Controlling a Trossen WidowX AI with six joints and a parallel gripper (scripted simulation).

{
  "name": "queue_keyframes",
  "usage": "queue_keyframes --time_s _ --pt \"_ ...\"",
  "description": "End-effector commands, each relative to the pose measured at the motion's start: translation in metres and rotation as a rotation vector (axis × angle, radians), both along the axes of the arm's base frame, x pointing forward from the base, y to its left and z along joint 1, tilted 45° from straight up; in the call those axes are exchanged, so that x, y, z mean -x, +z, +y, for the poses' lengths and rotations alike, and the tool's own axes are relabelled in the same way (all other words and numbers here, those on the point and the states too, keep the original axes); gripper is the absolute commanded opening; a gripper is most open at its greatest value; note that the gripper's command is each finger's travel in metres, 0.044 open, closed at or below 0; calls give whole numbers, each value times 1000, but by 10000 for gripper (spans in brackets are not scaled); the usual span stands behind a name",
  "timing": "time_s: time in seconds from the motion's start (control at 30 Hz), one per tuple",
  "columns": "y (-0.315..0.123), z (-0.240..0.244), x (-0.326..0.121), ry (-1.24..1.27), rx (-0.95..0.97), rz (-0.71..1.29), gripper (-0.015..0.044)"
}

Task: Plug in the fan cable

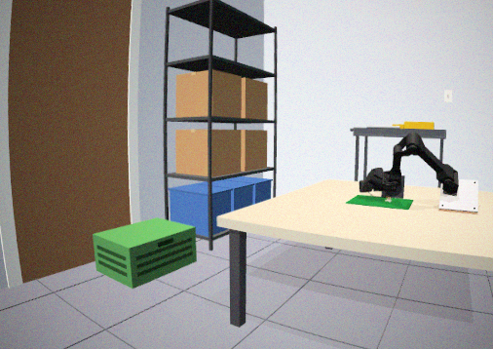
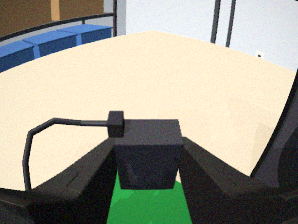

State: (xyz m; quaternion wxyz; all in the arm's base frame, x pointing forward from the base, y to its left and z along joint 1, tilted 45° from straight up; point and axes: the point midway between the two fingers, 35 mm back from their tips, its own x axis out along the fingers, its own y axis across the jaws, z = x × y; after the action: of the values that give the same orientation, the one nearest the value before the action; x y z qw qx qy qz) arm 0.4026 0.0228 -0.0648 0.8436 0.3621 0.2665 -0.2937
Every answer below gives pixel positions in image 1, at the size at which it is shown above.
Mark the green circuit board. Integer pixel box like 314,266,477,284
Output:
346,195,413,210

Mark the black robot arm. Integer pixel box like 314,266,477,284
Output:
366,133,459,196

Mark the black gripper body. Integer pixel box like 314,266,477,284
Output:
360,179,383,193

